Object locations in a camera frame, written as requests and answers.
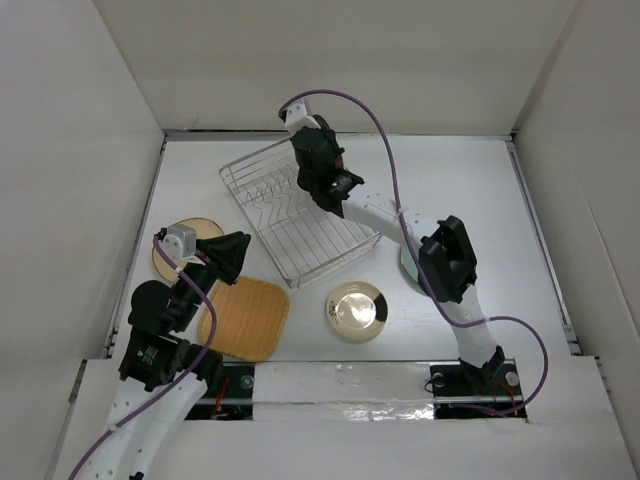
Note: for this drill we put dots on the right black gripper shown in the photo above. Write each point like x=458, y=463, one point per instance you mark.
x=330, y=136

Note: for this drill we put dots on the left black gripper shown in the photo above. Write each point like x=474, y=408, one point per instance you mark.
x=231, y=247

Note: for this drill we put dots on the small black plate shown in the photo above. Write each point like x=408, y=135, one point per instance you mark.
x=322, y=122

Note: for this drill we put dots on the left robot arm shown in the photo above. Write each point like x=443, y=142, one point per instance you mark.
x=161, y=374

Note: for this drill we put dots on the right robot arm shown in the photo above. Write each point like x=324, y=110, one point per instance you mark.
x=440, y=249

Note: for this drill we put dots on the round wooden plate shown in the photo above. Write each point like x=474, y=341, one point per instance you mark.
x=205, y=229

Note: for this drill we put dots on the woven bamboo square tray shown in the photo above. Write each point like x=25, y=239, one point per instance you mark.
x=251, y=315

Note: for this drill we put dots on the gold rimmed cream plate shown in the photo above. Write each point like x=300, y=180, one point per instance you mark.
x=357, y=311

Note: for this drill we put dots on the light green flower bowl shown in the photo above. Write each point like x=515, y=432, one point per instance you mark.
x=410, y=270

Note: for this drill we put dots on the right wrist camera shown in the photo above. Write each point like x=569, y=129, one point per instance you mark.
x=296, y=117

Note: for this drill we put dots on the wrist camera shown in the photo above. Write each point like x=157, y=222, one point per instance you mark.
x=178, y=241
x=296, y=117

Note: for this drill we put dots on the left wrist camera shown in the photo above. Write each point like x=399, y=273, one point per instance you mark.
x=178, y=241

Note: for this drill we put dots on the wire dish rack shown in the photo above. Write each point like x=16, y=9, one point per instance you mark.
x=303, y=241

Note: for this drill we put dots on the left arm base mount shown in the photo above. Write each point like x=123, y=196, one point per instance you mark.
x=232, y=399

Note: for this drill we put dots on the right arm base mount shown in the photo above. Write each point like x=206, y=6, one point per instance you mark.
x=455, y=397

